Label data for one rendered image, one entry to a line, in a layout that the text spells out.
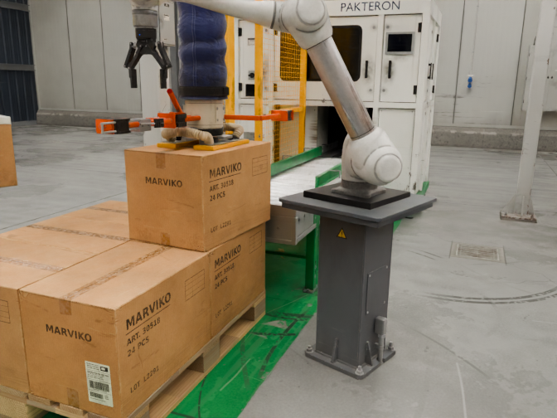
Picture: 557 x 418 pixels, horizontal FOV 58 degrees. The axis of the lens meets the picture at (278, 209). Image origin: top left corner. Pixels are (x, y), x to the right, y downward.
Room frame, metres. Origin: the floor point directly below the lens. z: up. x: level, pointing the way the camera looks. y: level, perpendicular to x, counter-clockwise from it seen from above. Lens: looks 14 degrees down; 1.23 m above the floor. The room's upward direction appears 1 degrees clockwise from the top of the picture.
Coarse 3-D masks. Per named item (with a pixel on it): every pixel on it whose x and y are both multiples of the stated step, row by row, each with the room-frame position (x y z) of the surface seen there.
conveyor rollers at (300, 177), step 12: (288, 168) 4.13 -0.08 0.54; (300, 168) 4.11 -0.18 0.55; (312, 168) 4.15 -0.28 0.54; (324, 168) 4.13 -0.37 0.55; (276, 180) 3.60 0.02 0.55; (288, 180) 3.65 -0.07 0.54; (300, 180) 3.62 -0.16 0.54; (312, 180) 3.60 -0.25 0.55; (276, 192) 3.20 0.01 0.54; (288, 192) 3.18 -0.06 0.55
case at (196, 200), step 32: (128, 160) 2.14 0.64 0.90; (160, 160) 2.07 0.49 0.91; (192, 160) 2.00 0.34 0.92; (224, 160) 2.12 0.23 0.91; (256, 160) 2.38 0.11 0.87; (128, 192) 2.15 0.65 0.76; (160, 192) 2.07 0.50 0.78; (192, 192) 2.00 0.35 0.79; (224, 192) 2.12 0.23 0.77; (256, 192) 2.38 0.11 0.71; (128, 224) 2.15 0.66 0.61; (160, 224) 2.07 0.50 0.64; (192, 224) 2.00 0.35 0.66; (224, 224) 2.12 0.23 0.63; (256, 224) 2.38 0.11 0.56
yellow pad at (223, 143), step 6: (216, 138) 2.23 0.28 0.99; (198, 144) 2.19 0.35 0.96; (204, 144) 2.17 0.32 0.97; (210, 144) 2.16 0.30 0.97; (216, 144) 2.18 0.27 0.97; (222, 144) 2.21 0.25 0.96; (228, 144) 2.25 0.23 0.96; (234, 144) 2.30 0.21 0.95; (240, 144) 2.36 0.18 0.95; (210, 150) 2.13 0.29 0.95
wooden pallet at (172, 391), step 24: (240, 312) 2.27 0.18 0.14; (264, 312) 2.54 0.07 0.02; (216, 336) 2.03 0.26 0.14; (240, 336) 2.26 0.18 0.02; (192, 360) 1.84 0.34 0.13; (216, 360) 2.03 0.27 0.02; (168, 384) 1.68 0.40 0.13; (192, 384) 1.84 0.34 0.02; (0, 408) 1.64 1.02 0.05; (24, 408) 1.59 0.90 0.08; (48, 408) 1.55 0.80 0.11; (72, 408) 1.51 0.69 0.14; (144, 408) 1.54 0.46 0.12; (168, 408) 1.68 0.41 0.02
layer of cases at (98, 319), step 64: (0, 256) 1.90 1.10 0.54; (64, 256) 1.91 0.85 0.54; (128, 256) 1.92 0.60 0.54; (192, 256) 1.93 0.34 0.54; (256, 256) 2.44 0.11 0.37; (0, 320) 1.62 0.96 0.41; (64, 320) 1.51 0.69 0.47; (128, 320) 1.50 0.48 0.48; (192, 320) 1.86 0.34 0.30; (0, 384) 1.63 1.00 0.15; (64, 384) 1.52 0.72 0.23; (128, 384) 1.48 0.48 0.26
